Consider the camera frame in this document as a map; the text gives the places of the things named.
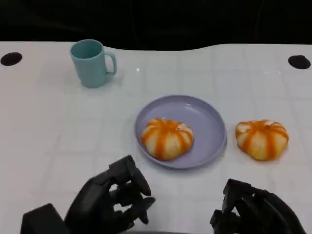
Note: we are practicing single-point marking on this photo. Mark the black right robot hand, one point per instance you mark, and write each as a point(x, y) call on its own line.
point(263, 217)

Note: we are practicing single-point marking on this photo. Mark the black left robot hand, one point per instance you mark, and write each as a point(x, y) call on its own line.
point(92, 202)

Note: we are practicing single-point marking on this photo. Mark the orange and white bread roll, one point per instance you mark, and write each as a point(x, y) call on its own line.
point(168, 139)
point(262, 140)

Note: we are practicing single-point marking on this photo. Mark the lilac plate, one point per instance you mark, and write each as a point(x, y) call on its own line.
point(209, 122)

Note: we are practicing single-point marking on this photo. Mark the pale green mug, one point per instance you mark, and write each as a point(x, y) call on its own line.
point(89, 68)

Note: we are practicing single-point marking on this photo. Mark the black round table grommet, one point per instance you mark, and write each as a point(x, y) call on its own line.
point(299, 62)
point(11, 59)

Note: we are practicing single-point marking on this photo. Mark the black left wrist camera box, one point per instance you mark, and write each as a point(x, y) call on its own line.
point(41, 220)

